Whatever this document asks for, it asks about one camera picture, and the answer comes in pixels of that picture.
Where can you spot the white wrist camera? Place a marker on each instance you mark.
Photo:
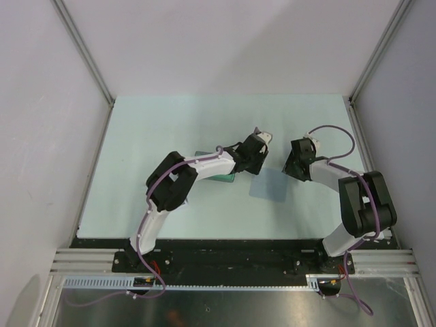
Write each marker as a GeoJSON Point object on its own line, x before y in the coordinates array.
{"type": "Point", "coordinates": [316, 142]}
{"type": "Point", "coordinates": [264, 135]}

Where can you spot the aluminium corner post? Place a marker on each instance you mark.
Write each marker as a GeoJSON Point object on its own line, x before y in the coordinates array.
{"type": "Point", "coordinates": [82, 48]}
{"type": "Point", "coordinates": [396, 20]}

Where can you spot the right side aluminium rail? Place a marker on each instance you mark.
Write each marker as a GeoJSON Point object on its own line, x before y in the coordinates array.
{"type": "Point", "coordinates": [369, 170]}

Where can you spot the right aluminium corner post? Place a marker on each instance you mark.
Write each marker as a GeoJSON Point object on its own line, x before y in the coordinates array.
{"type": "Point", "coordinates": [396, 20]}

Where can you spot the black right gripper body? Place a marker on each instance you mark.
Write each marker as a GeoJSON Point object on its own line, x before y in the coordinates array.
{"type": "Point", "coordinates": [291, 167]}

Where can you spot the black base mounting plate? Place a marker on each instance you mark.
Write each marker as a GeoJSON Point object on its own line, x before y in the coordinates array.
{"type": "Point", "coordinates": [170, 256]}

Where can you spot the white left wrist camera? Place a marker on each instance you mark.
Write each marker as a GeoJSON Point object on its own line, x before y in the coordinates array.
{"type": "Point", "coordinates": [264, 135]}

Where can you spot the light blue cleaning cloth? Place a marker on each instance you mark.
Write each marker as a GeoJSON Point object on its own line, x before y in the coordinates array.
{"type": "Point", "coordinates": [270, 184]}

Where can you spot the aluminium front rail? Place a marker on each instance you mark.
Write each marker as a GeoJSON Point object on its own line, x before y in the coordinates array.
{"type": "Point", "coordinates": [367, 263]}

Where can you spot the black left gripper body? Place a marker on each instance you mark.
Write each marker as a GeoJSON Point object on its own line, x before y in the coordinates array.
{"type": "Point", "coordinates": [255, 163]}

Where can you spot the white slotted cable duct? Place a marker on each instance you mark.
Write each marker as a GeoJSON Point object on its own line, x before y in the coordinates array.
{"type": "Point", "coordinates": [142, 283]}

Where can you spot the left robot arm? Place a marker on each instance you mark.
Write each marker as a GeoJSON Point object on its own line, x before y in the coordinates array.
{"type": "Point", "coordinates": [170, 183]}

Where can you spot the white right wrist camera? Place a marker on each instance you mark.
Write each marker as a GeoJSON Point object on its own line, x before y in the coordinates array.
{"type": "Point", "coordinates": [316, 142]}

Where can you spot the left aluminium corner post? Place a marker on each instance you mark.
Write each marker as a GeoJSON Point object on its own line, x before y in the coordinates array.
{"type": "Point", "coordinates": [82, 48]}

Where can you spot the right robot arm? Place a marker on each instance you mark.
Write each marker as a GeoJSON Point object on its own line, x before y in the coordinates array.
{"type": "Point", "coordinates": [366, 209]}

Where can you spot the dark green glasses case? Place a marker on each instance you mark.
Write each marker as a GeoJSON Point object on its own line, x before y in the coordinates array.
{"type": "Point", "coordinates": [214, 166]}

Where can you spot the aluminium rail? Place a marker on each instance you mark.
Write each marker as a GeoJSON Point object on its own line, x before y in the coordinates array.
{"type": "Point", "coordinates": [369, 170]}
{"type": "Point", "coordinates": [367, 263]}

